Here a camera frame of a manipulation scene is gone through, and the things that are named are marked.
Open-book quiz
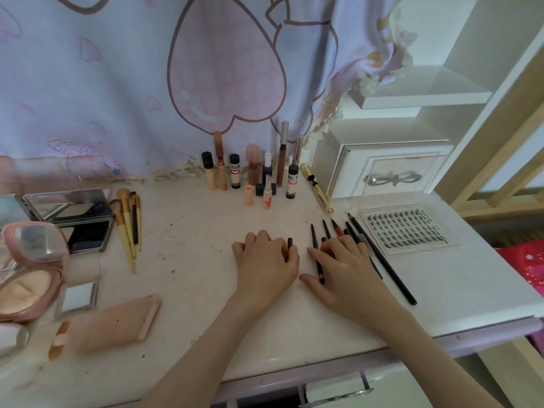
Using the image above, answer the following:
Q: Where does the person's right hand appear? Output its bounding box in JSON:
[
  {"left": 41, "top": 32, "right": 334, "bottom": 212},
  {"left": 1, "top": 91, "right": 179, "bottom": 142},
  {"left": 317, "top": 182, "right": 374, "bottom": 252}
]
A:
[{"left": 299, "top": 235, "right": 397, "bottom": 328}]

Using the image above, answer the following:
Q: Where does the person's left hand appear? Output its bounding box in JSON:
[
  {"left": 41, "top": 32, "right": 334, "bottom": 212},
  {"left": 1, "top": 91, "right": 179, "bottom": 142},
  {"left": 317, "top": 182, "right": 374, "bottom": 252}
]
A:
[{"left": 231, "top": 230, "right": 301, "bottom": 307}]

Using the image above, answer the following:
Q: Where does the person's left forearm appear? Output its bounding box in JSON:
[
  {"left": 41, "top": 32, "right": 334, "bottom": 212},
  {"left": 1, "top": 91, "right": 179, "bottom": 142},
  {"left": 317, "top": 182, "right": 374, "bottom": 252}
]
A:
[{"left": 138, "top": 290, "right": 281, "bottom": 408}]

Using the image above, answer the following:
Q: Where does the person's right forearm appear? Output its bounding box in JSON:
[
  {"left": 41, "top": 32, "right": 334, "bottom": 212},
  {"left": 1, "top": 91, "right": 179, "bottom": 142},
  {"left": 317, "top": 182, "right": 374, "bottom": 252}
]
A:
[{"left": 355, "top": 295, "right": 513, "bottom": 408}]

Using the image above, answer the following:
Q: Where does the black pencil with red end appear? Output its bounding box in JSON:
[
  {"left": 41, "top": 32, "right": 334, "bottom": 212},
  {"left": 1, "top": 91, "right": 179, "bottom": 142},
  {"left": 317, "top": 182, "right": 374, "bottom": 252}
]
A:
[{"left": 310, "top": 224, "right": 326, "bottom": 286}]

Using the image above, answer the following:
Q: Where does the black eyeliner pencil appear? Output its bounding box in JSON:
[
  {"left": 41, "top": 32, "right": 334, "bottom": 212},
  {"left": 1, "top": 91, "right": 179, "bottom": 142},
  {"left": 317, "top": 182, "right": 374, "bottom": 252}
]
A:
[{"left": 344, "top": 221, "right": 384, "bottom": 281}]

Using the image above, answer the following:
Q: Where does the black white labelled bottle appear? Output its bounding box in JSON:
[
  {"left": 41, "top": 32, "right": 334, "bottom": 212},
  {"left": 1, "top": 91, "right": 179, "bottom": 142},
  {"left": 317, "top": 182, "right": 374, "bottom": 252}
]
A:
[
  {"left": 229, "top": 154, "right": 241, "bottom": 191},
  {"left": 286, "top": 164, "right": 300, "bottom": 199}
]

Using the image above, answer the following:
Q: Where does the long black cosmetic pencil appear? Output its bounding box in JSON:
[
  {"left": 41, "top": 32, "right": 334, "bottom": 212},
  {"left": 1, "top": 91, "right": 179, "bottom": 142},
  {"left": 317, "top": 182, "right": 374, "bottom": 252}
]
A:
[{"left": 347, "top": 212, "right": 418, "bottom": 306}]

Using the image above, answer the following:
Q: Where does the gold mascara tube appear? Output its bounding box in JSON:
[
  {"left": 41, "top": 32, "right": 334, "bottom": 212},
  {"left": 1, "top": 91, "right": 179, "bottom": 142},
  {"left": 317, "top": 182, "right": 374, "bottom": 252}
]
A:
[{"left": 300, "top": 163, "right": 329, "bottom": 200}]

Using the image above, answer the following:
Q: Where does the brown tube with silver cap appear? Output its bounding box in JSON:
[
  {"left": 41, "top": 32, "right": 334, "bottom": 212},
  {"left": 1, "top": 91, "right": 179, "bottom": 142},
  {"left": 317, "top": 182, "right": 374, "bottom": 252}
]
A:
[{"left": 277, "top": 120, "right": 291, "bottom": 188}]

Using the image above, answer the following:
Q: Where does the clear false lash tray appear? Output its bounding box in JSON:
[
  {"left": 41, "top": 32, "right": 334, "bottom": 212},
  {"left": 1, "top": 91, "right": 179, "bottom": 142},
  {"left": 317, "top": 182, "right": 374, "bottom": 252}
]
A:
[{"left": 343, "top": 203, "right": 462, "bottom": 256}]

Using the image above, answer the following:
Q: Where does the beige tube with black cap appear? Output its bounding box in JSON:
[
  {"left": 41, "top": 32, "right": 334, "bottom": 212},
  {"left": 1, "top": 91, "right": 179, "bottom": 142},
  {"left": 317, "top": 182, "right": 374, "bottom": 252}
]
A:
[{"left": 201, "top": 151, "right": 216, "bottom": 191}]

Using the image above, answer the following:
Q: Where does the tall brown lip gloss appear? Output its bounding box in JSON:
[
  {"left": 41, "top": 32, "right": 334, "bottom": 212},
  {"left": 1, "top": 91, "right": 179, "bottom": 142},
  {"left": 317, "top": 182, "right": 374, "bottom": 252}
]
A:
[{"left": 213, "top": 131, "right": 228, "bottom": 192}]

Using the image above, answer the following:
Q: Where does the white drawer box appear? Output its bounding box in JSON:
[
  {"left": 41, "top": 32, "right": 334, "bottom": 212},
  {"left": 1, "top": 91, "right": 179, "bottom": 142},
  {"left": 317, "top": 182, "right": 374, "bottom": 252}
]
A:
[{"left": 311, "top": 118, "right": 454, "bottom": 201}]

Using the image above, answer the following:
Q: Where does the dark thin makeup brush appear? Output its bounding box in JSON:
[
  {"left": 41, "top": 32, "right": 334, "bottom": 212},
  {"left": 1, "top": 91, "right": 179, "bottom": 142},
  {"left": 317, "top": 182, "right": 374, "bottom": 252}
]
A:
[{"left": 129, "top": 191, "right": 139, "bottom": 245}]

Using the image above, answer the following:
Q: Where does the large wooden makeup brush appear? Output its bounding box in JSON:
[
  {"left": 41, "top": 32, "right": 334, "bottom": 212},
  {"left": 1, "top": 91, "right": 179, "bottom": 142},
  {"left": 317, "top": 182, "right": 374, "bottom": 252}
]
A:
[{"left": 116, "top": 188, "right": 137, "bottom": 259}]

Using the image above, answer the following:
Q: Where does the long wooden makeup brush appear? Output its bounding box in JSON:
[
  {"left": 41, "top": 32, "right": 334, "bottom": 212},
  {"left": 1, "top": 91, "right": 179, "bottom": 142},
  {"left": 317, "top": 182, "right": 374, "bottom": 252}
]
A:
[{"left": 108, "top": 199, "right": 137, "bottom": 275}]

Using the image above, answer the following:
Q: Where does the pink rectangular case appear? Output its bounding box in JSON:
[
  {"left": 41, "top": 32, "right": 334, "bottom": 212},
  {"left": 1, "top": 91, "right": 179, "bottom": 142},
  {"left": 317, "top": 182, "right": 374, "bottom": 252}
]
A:
[{"left": 67, "top": 294, "right": 162, "bottom": 350}]

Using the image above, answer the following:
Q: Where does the red patterned fabric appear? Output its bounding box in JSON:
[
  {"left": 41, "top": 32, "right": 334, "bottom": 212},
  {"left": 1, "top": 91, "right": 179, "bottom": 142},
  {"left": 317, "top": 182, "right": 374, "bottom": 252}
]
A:
[{"left": 494, "top": 239, "right": 544, "bottom": 299}]

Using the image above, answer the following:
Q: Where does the white shelf board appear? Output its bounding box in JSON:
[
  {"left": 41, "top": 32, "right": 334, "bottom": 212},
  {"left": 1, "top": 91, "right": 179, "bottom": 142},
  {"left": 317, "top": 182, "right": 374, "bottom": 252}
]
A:
[{"left": 348, "top": 65, "right": 494, "bottom": 109}]

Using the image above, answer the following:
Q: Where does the small white mirror compact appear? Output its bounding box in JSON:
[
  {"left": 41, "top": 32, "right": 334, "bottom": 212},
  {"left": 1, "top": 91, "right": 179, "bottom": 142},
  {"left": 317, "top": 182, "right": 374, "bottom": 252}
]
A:
[{"left": 54, "top": 279, "right": 101, "bottom": 318}]

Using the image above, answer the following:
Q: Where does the silver mirrored makeup palette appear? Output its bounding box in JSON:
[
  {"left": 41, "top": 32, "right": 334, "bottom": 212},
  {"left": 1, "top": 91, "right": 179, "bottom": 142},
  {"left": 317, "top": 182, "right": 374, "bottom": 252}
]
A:
[{"left": 22, "top": 188, "right": 114, "bottom": 255}]

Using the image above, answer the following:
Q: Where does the lilac heart print curtain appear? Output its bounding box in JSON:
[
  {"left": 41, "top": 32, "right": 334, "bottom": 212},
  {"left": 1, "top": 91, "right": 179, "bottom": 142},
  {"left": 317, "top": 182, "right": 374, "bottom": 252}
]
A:
[{"left": 0, "top": 0, "right": 419, "bottom": 185}]

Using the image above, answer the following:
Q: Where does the small orange makeup applicator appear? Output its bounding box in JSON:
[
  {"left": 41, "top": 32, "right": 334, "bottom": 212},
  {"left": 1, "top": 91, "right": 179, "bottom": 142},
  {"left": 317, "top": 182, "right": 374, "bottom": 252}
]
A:
[{"left": 48, "top": 320, "right": 71, "bottom": 361}]

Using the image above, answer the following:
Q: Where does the pink powder compact with mirror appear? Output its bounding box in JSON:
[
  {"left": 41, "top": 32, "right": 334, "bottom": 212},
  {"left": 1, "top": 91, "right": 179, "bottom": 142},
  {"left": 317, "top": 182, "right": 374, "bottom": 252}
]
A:
[{"left": 0, "top": 222, "right": 71, "bottom": 324}]

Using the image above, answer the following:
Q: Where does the silver mirrored case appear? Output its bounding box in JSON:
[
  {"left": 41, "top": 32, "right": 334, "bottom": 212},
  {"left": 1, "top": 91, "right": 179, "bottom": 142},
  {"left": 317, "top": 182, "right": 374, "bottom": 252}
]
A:
[{"left": 0, "top": 194, "right": 34, "bottom": 228}]

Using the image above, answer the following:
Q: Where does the silver desk drawer handle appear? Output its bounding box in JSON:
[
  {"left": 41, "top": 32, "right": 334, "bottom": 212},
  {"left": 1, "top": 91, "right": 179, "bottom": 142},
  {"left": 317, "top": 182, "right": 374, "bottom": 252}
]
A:
[{"left": 297, "top": 371, "right": 375, "bottom": 408}]

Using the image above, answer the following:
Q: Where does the silver bow drawer handle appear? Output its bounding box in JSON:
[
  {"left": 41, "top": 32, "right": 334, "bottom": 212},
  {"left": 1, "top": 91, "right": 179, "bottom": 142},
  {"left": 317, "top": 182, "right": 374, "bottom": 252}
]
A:
[{"left": 364, "top": 171, "right": 422, "bottom": 186}]

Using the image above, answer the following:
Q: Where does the wooden frame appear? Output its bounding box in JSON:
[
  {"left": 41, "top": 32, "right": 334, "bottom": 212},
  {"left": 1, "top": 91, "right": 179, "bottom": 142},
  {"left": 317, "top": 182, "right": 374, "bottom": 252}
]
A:
[{"left": 433, "top": 59, "right": 544, "bottom": 222}]

